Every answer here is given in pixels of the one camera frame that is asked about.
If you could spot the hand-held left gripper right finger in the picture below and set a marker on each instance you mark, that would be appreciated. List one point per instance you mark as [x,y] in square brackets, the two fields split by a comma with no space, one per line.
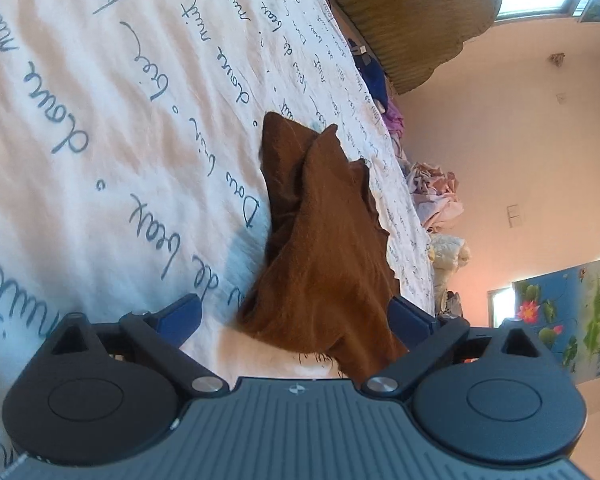
[411,321]

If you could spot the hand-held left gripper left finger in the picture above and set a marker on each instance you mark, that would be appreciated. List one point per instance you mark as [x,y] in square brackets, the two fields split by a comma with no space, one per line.
[180,319]

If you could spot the brown sweater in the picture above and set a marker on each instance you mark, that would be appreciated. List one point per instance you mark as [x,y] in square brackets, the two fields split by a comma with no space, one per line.
[320,240]

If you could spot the pile of pink clothes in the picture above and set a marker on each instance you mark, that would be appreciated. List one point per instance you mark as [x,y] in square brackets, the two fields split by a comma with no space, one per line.
[437,195]

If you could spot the blue floral curtain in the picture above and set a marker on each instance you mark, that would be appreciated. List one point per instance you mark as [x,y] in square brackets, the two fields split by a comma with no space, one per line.
[572,315]

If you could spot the purple cloth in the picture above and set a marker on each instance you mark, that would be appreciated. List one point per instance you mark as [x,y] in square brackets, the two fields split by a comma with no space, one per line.
[394,122]

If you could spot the white printed blanket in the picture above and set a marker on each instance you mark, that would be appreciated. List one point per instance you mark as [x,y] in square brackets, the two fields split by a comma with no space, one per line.
[105,110]

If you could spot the blue cloth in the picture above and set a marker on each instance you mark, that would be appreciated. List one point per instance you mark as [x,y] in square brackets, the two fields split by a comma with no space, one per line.
[375,77]

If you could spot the white wall switch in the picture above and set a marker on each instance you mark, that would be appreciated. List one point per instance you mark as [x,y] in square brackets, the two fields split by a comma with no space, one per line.
[515,215]

